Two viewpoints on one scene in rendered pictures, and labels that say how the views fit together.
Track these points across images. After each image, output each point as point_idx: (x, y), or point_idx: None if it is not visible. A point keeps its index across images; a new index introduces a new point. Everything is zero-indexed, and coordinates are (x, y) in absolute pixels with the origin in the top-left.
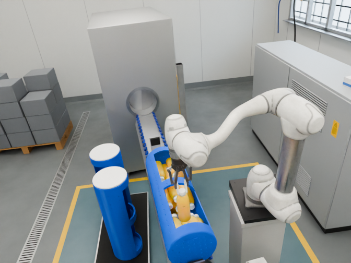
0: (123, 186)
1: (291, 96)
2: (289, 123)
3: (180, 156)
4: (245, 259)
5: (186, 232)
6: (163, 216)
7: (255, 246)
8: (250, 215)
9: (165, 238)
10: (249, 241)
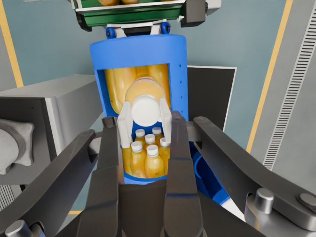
0: (222, 195)
1: None
2: None
3: None
4: (77, 85)
5: (147, 37)
6: (184, 110)
7: (56, 88)
8: (27, 107)
9: (186, 64)
10: (59, 90)
